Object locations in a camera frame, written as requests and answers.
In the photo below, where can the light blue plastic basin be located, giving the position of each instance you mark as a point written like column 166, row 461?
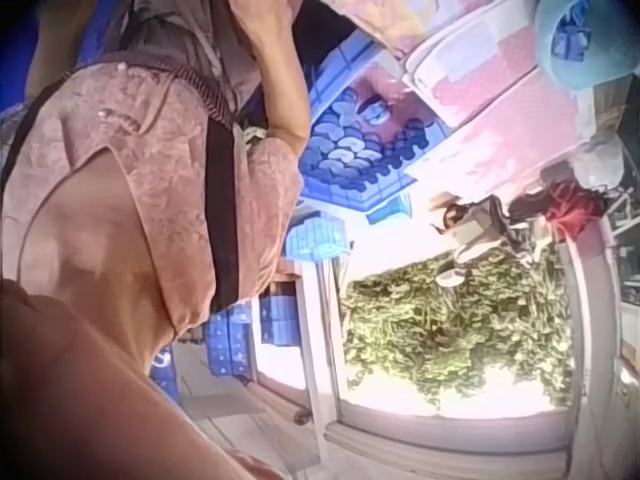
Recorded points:
column 580, row 45

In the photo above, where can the white ground sheet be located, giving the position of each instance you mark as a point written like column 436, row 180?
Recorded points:
column 500, row 395

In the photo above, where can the blue plastic crate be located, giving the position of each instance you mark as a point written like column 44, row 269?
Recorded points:
column 315, row 235

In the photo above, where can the white pink plastic tub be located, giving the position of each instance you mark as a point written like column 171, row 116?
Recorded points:
column 480, row 85

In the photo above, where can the clear plastic bag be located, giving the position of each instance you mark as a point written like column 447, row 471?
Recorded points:
column 600, row 160

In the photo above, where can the red cloth bundle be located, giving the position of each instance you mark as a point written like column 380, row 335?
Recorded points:
column 575, row 207

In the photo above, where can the heap of green vegetables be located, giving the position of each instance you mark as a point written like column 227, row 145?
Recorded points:
column 440, row 325

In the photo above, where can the stack of blue crates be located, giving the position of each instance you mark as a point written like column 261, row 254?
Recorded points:
column 250, row 330

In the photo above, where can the colourful patterned cloth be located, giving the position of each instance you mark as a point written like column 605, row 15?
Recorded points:
column 385, row 20

